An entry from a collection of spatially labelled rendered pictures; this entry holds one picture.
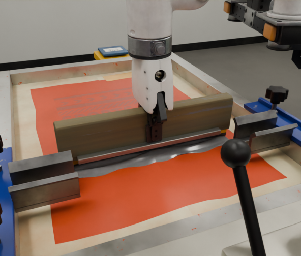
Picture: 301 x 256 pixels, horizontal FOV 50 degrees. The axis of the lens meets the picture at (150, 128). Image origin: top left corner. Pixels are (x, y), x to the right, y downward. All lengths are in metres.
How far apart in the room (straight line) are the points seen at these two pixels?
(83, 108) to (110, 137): 0.27
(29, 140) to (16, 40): 3.51
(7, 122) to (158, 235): 0.45
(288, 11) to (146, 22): 0.61
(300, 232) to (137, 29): 0.36
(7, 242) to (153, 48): 0.34
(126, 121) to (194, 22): 4.24
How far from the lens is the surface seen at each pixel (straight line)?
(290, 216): 0.43
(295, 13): 1.06
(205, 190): 0.57
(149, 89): 0.54
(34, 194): 0.51
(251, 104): 0.78
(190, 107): 0.63
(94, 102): 0.88
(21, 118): 0.85
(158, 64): 0.53
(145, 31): 0.52
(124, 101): 0.88
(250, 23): 1.27
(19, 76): 1.06
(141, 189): 0.57
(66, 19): 4.21
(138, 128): 0.60
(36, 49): 4.25
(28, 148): 0.72
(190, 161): 0.64
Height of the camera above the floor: 1.32
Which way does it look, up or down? 29 degrees down
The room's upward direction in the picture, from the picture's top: straight up
